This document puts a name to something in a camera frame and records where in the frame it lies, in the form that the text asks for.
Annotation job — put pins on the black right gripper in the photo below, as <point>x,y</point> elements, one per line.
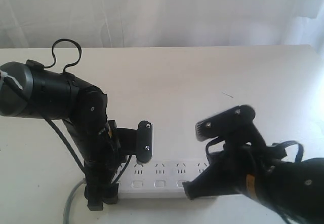
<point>232,168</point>

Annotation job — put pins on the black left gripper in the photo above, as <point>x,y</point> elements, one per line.
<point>103,147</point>

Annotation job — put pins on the white five-socket power strip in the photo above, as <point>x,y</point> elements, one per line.
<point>158,179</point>

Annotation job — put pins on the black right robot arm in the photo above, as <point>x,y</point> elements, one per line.
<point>274,176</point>

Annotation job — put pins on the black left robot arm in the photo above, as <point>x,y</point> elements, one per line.
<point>28,90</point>

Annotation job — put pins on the white background curtain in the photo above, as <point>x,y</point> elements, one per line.
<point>162,23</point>

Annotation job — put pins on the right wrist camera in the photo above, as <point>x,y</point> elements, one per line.
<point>234,126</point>

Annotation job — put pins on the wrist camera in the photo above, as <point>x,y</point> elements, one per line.
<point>137,142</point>
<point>234,126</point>

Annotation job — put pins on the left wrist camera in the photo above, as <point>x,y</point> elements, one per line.
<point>137,142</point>

